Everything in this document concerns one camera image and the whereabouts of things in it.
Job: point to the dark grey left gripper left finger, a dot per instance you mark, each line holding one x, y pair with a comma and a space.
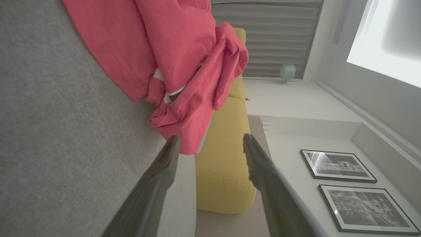
154, 184

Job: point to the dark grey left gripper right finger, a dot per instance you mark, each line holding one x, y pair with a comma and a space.
276, 197

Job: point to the red jersey with striped trim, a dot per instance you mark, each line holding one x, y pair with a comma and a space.
131, 39

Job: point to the yellow sofa back cushion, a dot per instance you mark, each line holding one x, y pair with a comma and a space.
223, 171
238, 89

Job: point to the black framed monochrome picture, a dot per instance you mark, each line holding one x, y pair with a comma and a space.
365, 209
338, 166

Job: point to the mint green floor lamp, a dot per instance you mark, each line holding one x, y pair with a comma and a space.
288, 71

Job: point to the grey pleated curtain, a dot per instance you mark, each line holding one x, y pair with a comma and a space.
279, 33

